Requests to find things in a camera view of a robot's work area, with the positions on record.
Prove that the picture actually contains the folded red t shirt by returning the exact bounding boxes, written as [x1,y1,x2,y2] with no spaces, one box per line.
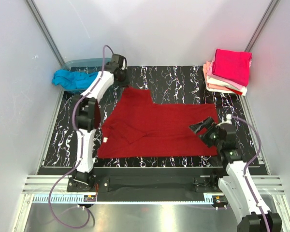
[226,87,243,95]

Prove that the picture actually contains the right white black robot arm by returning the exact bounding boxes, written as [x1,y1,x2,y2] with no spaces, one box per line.
[189,115,282,232]

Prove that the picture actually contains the blue t shirt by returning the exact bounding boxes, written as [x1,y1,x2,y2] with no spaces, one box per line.
[52,70,98,91]

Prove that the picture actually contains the aluminium frame post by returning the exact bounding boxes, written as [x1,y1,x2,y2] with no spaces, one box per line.
[245,0,281,52]
[25,0,65,66]

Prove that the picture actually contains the clear blue plastic bin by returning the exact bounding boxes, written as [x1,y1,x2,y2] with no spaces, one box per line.
[60,58,114,96]

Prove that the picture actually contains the right aluminium frame post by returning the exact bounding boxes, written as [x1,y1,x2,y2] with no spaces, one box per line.
[245,0,281,52]

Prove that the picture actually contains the folded light pink t shirt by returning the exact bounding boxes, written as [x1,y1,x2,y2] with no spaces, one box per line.
[203,61,247,94]

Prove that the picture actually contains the left aluminium frame post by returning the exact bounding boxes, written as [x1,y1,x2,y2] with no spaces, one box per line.
[25,0,65,66]

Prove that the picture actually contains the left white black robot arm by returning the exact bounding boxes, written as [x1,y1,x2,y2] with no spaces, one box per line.
[69,54,129,191]

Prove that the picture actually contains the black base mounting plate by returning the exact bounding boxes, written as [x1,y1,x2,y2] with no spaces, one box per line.
[67,167,226,202]

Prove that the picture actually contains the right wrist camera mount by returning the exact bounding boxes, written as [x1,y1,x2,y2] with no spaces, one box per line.
[217,114,232,126]

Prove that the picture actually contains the aluminium front rail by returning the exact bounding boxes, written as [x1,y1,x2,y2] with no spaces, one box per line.
[22,175,285,195]

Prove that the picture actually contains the dark red t shirt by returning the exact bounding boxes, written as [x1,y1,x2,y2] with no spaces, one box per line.
[97,87,218,159]

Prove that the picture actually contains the folded magenta t shirt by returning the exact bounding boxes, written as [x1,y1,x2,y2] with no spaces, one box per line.
[212,49,252,87]

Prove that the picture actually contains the folded white t shirt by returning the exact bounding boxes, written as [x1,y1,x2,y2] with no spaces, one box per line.
[205,75,247,96]

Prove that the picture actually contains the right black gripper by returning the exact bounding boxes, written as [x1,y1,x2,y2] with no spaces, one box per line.
[188,116,223,149]

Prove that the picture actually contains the folded salmon t shirt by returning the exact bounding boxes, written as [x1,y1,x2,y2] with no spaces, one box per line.
[203,61,232,93]

